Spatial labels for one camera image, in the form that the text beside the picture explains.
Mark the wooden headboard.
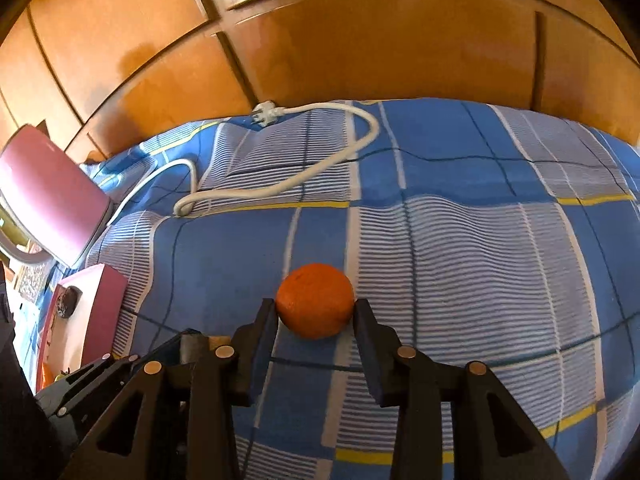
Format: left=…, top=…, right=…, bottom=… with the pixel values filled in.
left=0, top=0, right=640, bottom=166

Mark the patterned tissue box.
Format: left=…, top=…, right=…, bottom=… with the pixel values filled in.
left=14, top=259, right=52, bottom=303

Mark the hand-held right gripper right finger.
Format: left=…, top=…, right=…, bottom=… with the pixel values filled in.
left=352, top=298, right=571, bottom=480

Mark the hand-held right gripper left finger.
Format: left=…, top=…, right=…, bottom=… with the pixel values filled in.
left=60, top=298, right=278, bottom=480

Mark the pink electric kettle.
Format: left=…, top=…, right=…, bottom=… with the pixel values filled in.
left=0, top=126, right=115, bottom=268

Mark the dark round fruit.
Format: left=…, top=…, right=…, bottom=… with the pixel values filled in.
left=57, top=286, right=83, bottom=318

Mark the blue checkered bedsheet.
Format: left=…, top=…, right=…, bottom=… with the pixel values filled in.
left=15, top=97, right=640, bottom=480

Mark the white tray with pink rim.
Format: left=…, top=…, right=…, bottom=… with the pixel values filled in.
left=37, top=265, right=128, bottom=391

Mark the white power cord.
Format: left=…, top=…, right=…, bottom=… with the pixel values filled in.
left=107, top=101, right=379, bottom=218

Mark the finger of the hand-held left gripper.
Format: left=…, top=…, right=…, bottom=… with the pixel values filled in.
left=34, top=330, right=213, bottom=418

